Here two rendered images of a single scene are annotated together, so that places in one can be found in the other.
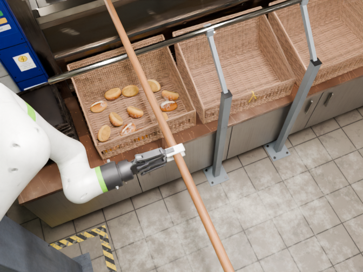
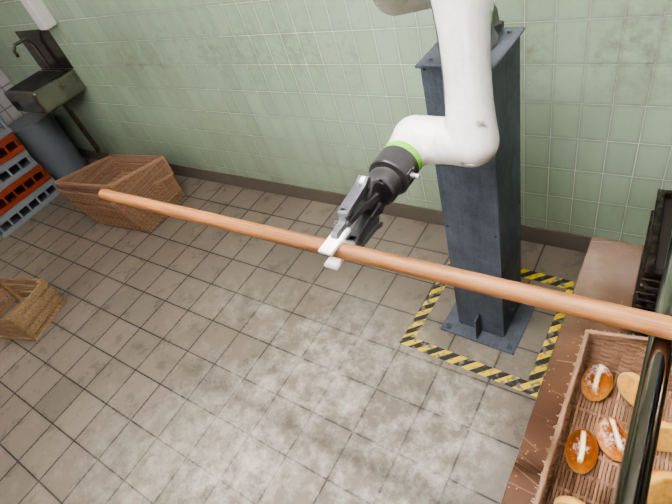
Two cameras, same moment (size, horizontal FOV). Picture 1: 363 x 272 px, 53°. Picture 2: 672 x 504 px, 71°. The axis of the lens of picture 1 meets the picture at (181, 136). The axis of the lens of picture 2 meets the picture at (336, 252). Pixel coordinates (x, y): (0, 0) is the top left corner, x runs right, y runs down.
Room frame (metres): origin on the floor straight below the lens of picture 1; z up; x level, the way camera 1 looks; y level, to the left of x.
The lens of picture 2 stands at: (1.18, -0.25, 1.78)
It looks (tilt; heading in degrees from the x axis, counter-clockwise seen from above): 43 degrees down; 156
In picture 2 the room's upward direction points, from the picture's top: 21 degrees counter-clockwise
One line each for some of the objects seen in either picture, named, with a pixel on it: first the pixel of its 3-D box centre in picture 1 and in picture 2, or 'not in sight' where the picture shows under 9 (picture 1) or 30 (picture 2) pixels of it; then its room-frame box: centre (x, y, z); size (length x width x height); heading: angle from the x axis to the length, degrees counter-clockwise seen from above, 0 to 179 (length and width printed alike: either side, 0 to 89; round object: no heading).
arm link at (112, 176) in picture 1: (112, 174); (394, 172); (0.51, 0.25, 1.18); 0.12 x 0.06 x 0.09; 19
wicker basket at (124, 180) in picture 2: not in sight; (115, 177); (-2.14, -0.10, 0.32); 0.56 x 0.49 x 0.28; 27
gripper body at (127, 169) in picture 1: (132, 168); (376, 194); (0.53, 0.18, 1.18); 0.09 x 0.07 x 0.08; 109
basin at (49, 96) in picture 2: not in sight; (55, 103); (-2.95, -0.10, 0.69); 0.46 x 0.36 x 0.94; 19
